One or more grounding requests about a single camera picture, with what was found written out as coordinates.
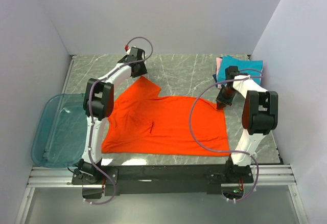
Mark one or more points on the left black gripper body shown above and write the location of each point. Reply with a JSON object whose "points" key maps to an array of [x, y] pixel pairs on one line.
{"points": [[142, 69]]}

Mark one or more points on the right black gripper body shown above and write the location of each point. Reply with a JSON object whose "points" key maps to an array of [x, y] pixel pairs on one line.
{"points": [[226, 96]]}

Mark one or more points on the orange t-shirt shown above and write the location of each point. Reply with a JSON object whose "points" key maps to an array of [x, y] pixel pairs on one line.
{"points": [[144, 122]]}

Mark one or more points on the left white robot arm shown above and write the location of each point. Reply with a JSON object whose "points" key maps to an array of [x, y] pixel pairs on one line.
{"points": [[99, 103]]}

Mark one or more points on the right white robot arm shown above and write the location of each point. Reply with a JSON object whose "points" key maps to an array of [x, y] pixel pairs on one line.
{"points": [[259, 116]]}

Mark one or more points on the folded pink t-shirt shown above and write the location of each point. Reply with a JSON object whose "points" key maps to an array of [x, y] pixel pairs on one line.
{"points": [[218, 64]]}

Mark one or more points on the folded teal t-shirt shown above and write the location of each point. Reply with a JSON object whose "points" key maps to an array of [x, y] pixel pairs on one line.
{"points": [[253, 68]]}

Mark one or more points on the black base bar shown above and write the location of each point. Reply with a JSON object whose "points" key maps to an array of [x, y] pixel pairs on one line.
{"points": [[155, 179]]}

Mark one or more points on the blue plastic bin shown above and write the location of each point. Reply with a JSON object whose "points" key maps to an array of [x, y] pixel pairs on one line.
{"points": [[61, 133]]}

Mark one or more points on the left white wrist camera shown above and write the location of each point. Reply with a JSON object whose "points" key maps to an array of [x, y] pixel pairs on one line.
{"points": [[130, 47]]}

